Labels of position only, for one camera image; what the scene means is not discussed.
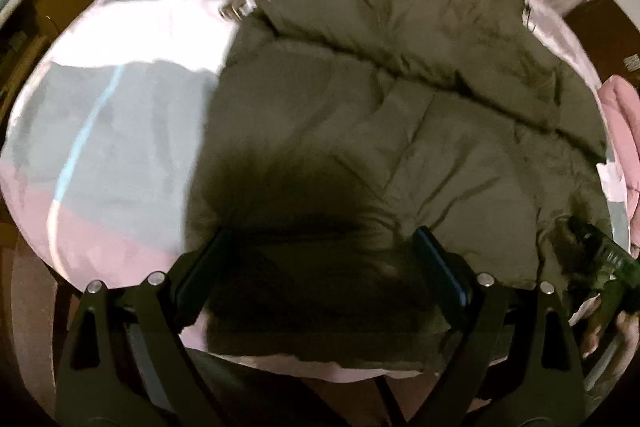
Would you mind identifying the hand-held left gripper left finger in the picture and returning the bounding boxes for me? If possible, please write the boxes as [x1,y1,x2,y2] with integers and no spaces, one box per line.
[55,228,236,427]

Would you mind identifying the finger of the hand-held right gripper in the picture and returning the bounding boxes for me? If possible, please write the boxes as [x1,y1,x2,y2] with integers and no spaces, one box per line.
[545,227,593,295]

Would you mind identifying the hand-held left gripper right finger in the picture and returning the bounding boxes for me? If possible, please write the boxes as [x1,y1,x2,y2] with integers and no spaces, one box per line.
[410,226,587,427]

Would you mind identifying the olive green puffer jacket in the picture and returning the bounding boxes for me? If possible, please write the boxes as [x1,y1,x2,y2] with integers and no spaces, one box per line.
[184,0,614,369]

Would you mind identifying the person's right hand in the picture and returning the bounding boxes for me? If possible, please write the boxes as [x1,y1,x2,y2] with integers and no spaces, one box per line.
[580,304,633,360]

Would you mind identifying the pink cloth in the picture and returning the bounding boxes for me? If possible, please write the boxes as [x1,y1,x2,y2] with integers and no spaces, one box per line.
[597,76,640,258]

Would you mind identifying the person's dark pants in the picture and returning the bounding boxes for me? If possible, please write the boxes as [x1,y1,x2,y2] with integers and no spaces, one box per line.
[186,349,407,427]

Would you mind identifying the pink grey blue bed sheet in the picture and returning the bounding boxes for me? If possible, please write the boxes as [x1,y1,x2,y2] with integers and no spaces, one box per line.
[0,0,632,383]

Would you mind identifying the dark wooden door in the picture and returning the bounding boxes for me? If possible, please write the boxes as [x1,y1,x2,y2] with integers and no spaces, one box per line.
[564,0,640,84]

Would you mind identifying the striped patterned cloth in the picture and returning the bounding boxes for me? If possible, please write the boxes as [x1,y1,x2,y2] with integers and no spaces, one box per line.
[219,0,277,22]

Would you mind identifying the brown wooden cabinet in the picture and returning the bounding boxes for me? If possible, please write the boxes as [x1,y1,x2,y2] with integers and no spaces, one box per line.
[0,0,103,118]

